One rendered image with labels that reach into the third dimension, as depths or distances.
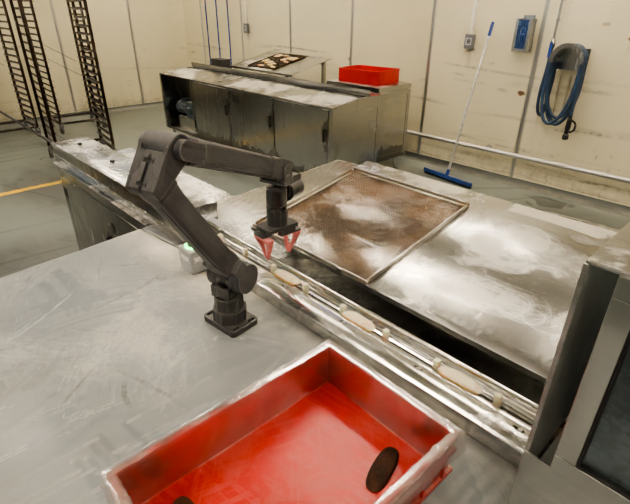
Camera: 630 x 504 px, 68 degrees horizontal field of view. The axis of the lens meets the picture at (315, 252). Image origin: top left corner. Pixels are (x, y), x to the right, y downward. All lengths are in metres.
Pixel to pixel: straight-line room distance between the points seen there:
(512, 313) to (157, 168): 0.84
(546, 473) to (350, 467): 0.33
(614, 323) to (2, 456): 0.98
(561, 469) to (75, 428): 0.83
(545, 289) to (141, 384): 0.96
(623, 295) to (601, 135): 4.14
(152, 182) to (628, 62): 4.11
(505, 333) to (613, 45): 3.70
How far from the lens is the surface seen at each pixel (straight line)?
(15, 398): 1.18
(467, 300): 1.20
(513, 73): 4.90
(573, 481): 0.72
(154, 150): 0.91
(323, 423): 0.96
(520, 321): 1.17
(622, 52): 4.60
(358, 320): 1.15
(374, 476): 0.88
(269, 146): 4.68
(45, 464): 1.02
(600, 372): 0.61
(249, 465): 0.90
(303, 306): 1.19
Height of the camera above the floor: 1.54
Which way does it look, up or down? 28 degrees down
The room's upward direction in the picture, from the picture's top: straight up
